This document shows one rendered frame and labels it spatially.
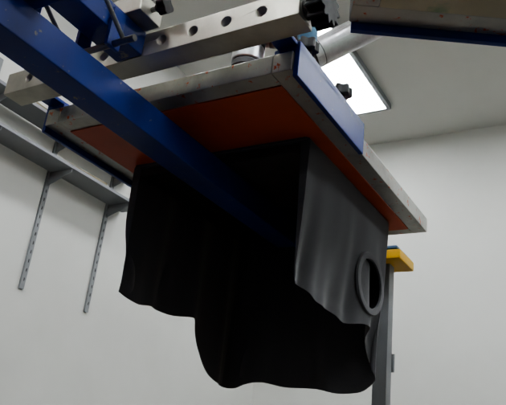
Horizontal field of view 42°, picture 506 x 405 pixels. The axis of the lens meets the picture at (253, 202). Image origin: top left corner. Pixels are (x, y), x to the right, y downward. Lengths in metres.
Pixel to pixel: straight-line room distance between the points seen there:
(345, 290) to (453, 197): 3.85
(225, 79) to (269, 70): 0.09
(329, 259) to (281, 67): 0.43
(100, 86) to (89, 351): 2.96
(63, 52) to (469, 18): 0.60
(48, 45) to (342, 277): 0.76
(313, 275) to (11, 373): 2.51
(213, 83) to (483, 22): 0.47
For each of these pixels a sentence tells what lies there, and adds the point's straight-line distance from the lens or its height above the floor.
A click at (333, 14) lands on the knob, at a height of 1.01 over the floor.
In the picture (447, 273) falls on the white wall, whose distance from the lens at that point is 5.04.
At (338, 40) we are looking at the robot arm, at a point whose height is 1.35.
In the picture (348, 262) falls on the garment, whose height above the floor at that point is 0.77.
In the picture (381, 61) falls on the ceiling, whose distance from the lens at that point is 4.65.
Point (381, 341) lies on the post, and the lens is 1.89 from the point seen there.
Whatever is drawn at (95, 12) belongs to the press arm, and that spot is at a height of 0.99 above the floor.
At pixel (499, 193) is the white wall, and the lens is 5.18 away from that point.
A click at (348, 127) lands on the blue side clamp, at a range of 1.29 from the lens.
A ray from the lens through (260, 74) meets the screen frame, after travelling 1.15.
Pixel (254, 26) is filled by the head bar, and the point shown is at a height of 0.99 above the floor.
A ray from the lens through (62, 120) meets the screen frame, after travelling 1.43.
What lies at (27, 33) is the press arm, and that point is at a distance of 1.03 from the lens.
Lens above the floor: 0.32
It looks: 22 degrees up
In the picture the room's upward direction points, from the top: 7 degrees clockwise
